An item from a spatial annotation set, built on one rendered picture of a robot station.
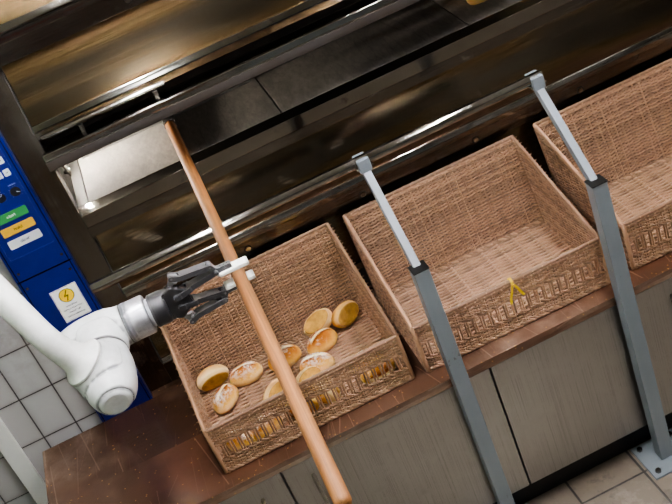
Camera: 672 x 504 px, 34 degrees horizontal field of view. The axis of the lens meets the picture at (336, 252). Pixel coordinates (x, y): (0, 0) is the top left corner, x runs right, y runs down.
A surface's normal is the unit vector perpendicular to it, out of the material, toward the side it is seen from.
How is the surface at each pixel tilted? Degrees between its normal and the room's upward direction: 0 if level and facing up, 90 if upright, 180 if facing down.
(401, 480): 90
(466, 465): 90
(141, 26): 70
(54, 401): 90
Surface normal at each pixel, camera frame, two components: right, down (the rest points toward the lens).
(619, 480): -0.33, -0.79
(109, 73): 0.16, 0.14
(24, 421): 0.29, 0.44
